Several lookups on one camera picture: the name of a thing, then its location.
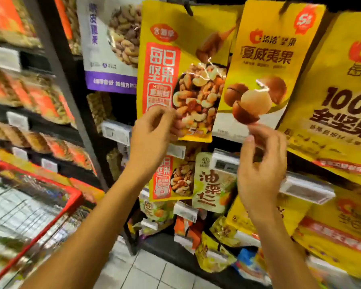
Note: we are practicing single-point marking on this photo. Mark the large white price tag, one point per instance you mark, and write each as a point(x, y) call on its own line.
point(17, 121)
point(5, 58)

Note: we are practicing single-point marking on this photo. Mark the person's right forearm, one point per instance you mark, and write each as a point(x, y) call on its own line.
point(283, 255)

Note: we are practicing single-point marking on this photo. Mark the person's right hand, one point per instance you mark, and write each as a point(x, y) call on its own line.
point(262, 177)

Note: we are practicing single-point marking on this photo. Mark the person's left forearm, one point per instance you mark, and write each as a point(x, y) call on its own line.
point(90, 237)

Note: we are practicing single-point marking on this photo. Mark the small yellow nut bag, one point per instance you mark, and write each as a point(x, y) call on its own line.
point(292, 218)
point(343, 237)

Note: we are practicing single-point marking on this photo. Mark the red orange gift box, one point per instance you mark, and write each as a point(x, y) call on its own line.
point(87, 189)

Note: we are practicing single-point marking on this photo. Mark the green white chestnut bag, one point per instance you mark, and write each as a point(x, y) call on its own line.
point(210, 189)

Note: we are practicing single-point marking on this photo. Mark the person's left hand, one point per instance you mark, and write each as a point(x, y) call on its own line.
point(153, 141)

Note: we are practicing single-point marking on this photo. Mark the small white price tag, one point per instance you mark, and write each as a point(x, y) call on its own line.
point(185, 212)
point(225, 162)
point(144, 193)
point(49, 165)
point(177, 151)
point(150, 225)
point(117, 133)
point(20, 154)
point(307, 188)

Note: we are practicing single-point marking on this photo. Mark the black hanging-bag store shelf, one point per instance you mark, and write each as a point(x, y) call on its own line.
point(162, 252)

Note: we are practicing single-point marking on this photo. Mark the white purple cashew packet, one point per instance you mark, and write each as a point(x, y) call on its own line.
point(96, 57)

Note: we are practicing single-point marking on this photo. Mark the clear brown nut bag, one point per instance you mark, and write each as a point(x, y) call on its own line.
point(98, 111)

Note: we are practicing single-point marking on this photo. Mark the black metal store shelf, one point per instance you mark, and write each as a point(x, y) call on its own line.
point(36, 60)

